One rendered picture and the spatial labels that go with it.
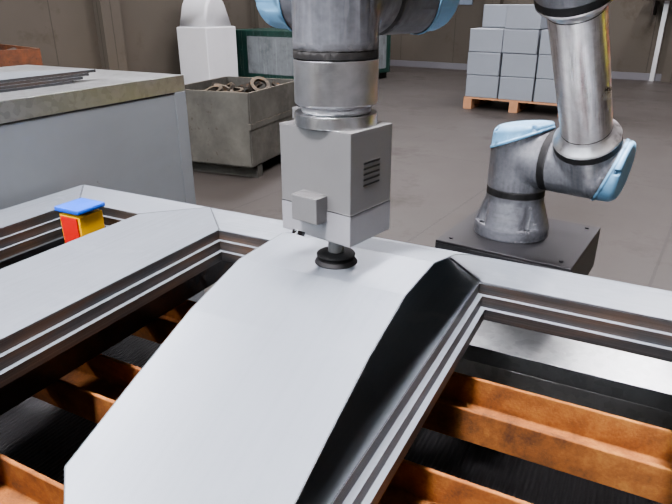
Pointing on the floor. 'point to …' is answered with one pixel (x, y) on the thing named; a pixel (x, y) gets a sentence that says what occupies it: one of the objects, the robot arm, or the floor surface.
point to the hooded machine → (206, 41)
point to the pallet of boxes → (510, 59)
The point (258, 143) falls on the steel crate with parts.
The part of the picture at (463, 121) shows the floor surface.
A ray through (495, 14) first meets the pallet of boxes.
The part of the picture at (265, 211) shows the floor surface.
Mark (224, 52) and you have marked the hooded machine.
